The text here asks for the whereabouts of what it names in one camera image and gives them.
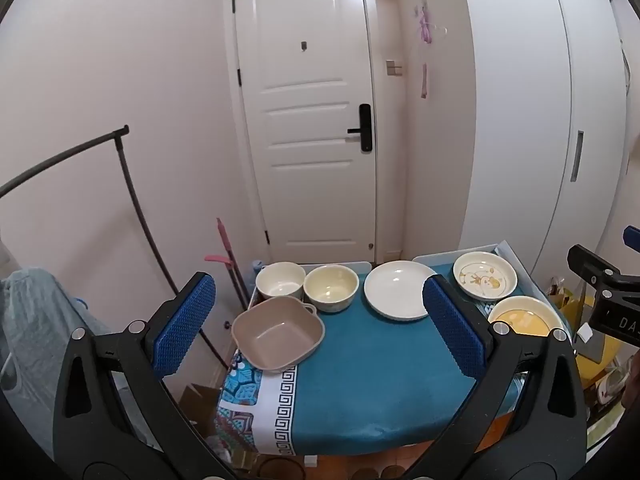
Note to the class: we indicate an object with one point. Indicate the grey cloth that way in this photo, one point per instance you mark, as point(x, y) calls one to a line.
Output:
point(35, 320)

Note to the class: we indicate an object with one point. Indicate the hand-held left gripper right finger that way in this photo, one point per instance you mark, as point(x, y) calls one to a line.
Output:
point(455, 330)

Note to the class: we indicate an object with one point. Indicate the white wardrobe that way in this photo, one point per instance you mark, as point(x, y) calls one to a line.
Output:
point(525, 110)

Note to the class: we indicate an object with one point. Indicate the cream round bowl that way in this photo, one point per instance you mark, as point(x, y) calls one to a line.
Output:
point(330, 285)

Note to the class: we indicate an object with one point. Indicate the wall light switch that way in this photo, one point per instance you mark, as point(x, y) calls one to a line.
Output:
point(394, 67)

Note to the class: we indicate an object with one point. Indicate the pink mop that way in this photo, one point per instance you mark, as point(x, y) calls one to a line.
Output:
point(225, 245)

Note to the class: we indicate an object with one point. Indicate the pink paper strip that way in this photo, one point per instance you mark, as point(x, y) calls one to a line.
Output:
point(424, 81)

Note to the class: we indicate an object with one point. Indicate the plain white plate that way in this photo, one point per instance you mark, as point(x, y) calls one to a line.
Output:
point(395, 287)

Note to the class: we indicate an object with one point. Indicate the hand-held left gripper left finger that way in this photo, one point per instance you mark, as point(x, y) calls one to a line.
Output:
point(185, 325)

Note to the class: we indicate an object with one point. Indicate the cardboard box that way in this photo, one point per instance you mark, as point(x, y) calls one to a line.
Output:
point(200, 405)

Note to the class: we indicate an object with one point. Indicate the yellow plate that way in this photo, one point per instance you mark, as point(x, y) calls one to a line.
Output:
point(520, 317)

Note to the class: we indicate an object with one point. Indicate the white panelled door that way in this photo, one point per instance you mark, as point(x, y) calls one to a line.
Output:
point(300, 160)

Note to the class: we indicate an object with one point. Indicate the dark metal clothes rack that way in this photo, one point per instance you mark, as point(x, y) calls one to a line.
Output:
point(122, 160)

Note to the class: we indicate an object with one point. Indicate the pink wall ornament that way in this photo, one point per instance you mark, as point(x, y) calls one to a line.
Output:
point(425, 25)

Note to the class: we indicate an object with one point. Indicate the cream plate with cartoon print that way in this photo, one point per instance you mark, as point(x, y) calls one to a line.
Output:
point(482, 275)

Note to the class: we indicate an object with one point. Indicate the teal patterned tablecloth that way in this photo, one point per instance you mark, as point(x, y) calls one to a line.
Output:
point(375, 385)

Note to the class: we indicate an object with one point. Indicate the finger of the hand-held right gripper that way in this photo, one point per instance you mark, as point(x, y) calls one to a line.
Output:
point(592, 267)
point(632, 239)

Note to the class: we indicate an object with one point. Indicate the white round bowl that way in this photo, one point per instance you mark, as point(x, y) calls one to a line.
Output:
point(280, 280)

